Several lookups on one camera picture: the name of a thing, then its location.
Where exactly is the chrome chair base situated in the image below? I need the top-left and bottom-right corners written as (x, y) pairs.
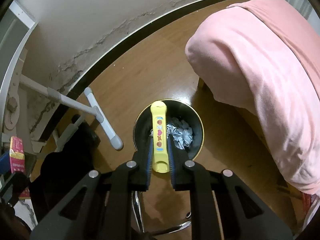
top-left (131, 191), bottom-right (191, 237)

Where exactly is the yellow red small box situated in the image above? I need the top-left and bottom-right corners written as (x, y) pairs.
top-left (9, 136), bottom-right (26, 174)

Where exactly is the white desk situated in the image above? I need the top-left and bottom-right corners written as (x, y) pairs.
top-left (1, 0), bottom-right (37, 143)

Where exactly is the yellow plastic toy stick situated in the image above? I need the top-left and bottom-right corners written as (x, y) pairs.
top-left (150, 101), bottom-right (169, 173)

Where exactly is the black gold trash bin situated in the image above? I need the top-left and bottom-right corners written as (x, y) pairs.
top-left (133, 99), bottom-right (204, 160)

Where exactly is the blue white wrapper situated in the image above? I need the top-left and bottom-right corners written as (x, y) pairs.
top-left (167, 122), bottom-right (193, 150)

